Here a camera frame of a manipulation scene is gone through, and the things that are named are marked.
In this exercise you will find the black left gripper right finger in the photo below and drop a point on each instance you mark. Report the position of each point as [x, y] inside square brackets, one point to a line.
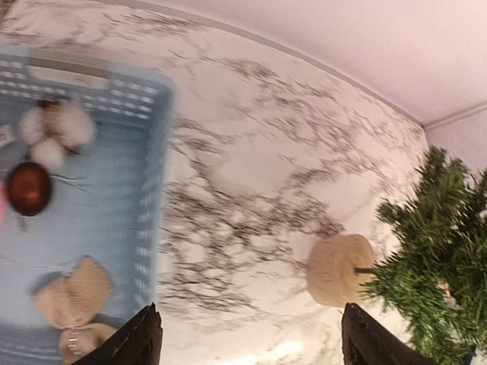
[366, 341]

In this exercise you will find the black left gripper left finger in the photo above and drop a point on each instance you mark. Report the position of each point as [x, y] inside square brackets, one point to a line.
[139, 341]

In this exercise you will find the small green christmas tree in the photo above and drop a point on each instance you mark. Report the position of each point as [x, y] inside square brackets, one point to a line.
[435, 278]

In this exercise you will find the beige burlap bow ornament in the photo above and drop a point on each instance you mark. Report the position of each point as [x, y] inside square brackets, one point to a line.
[71, 302]

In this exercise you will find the light blue plastic basket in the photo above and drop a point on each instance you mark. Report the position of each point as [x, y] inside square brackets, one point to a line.
[106, 200]

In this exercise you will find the dark red ball ornament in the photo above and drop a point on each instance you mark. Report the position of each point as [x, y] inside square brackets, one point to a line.
[29, 188]

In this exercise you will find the white fluffy pompom ornament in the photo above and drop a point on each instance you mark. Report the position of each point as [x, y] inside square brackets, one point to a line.
[56, 129]

